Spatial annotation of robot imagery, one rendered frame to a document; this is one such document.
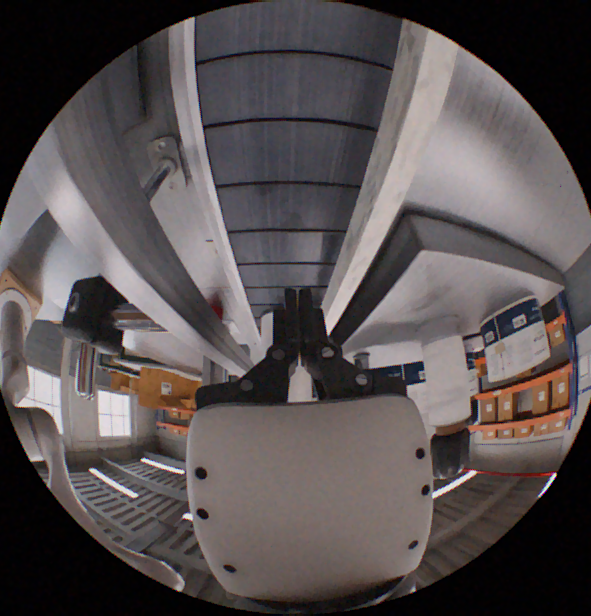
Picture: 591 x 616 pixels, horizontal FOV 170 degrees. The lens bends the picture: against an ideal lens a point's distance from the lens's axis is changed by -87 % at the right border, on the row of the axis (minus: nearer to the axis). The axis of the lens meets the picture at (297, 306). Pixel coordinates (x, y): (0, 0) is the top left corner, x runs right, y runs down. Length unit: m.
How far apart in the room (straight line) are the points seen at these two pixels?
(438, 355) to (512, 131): 0.35
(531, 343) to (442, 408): 0.25
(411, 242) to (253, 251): 0.14
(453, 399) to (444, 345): 0.09
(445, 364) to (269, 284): 0.30
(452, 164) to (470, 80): 0.09
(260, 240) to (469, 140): 0.20
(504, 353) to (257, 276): 0.49
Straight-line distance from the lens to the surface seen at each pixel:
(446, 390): 0.39
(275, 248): 0.16
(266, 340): 0.24
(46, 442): 0.55
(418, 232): 0.21
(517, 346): 0.51
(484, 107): 0.21
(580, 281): 4.43
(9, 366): 0.63
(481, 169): 0.24
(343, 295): 0.15
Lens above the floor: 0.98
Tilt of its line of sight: 24 degrees down
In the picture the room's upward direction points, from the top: 178 degrees clockwise
